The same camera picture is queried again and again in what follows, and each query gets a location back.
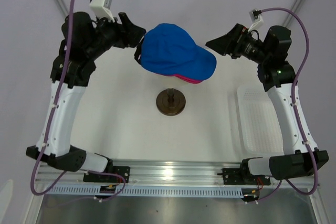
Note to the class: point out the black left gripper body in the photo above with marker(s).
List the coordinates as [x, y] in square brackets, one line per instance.
[112, 31]

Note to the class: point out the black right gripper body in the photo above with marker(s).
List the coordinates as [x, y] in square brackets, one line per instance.
[242, 36]

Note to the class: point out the blue cap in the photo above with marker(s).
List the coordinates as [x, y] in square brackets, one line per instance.
[193, 75]
[168, 48]

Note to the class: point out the magenta baseball cap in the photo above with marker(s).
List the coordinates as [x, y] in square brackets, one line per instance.
[188, 80]

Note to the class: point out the brown wooden round stand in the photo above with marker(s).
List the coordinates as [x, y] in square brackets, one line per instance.
[170, 102]

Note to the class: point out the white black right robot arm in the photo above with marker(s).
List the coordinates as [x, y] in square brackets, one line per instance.
[301, 156]

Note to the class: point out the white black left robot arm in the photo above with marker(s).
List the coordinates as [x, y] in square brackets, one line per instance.
[70, 75]

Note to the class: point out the white plastic perforated basket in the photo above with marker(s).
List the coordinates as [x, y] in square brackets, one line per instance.
[260, 128]

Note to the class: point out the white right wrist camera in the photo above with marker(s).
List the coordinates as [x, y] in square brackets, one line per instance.
[256, 18]

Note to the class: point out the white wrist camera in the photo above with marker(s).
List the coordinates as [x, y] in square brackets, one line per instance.
[256, 18]
[101, 9]

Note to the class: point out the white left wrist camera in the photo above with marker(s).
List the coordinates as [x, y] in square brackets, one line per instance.
[101, 9]

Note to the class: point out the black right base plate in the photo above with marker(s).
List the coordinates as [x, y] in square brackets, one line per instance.
[238, 176]

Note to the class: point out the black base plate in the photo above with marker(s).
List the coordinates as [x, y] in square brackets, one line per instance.
[122, 171]
[238, 176]

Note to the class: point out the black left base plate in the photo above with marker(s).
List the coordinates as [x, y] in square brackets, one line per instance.
[122, 171]

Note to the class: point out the aluminium mounting rail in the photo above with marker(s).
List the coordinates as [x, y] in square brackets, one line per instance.
[158, 173]

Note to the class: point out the white slotted cable duct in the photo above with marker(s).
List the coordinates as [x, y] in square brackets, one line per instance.
[151, 191]

